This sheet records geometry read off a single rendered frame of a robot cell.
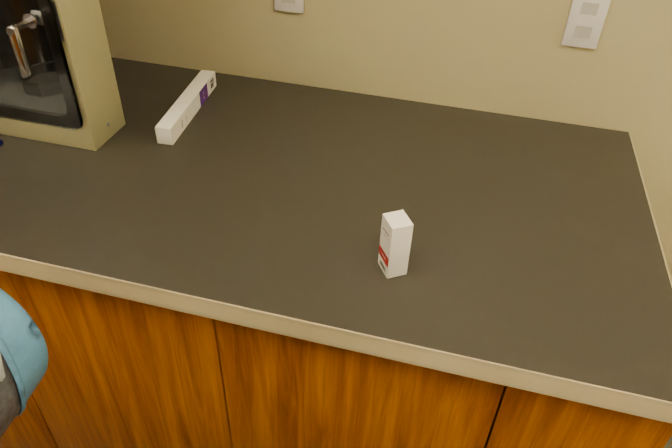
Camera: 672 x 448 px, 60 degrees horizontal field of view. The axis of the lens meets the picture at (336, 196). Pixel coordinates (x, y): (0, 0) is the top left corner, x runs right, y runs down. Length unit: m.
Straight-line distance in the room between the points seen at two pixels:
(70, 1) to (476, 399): 0.93
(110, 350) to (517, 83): 1.00
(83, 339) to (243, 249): 0.37
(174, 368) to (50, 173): 0.43
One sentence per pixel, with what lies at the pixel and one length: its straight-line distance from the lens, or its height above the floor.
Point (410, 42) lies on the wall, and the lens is 1.36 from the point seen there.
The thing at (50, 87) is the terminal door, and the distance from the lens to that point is 1.20.
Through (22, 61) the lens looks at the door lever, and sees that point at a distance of 1.14.
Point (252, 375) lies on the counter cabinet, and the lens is 1.04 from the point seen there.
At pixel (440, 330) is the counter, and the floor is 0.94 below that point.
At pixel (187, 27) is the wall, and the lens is 1.53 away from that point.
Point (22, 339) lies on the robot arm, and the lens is 0.51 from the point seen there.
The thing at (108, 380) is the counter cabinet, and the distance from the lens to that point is 1.25.
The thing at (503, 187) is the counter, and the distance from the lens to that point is 1.13.
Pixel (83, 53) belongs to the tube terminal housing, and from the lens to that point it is 1.18.
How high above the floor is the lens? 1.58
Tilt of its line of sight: 37 degrees down
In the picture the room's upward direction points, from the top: 2 degrees clockwise
